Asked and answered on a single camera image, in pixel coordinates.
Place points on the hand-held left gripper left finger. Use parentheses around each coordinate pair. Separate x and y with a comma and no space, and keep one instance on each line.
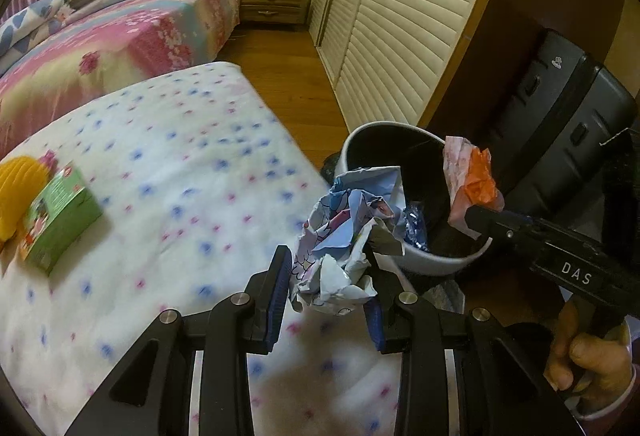
(279,296)

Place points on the printed paper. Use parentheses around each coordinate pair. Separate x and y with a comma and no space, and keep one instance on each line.
(345,216)

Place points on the yellow ridged plastic shell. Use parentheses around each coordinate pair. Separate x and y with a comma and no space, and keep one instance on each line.
(17,186)

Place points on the green cardboard box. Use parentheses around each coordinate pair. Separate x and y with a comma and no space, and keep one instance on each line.
(60,221)

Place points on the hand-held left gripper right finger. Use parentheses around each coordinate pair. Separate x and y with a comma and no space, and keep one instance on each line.
(375,328)

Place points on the louvered sliding wardrobe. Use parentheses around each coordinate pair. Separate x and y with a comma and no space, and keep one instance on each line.
(400,15)

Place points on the blue wrapper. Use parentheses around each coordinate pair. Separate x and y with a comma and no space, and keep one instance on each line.
(416,226)

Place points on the pink orange wrapper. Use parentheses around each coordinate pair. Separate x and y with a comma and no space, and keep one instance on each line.
(465,176)

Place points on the heart-patterned pillows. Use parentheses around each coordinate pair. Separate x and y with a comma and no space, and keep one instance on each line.
(25,23)

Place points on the dark hard suitcase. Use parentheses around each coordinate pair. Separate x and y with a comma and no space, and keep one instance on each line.
(560,125)

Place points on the person's right hand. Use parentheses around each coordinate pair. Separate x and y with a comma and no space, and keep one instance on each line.
(585,358)

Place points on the bed with pink floral sheet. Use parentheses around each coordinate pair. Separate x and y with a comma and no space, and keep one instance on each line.
(125,40)

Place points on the white trash bin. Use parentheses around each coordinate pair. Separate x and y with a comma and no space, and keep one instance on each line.
(435,261)

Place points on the wooden nightstand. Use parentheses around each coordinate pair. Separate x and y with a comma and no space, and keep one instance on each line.
(272,3)

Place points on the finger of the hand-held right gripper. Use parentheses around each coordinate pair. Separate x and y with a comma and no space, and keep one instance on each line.
(492,222)

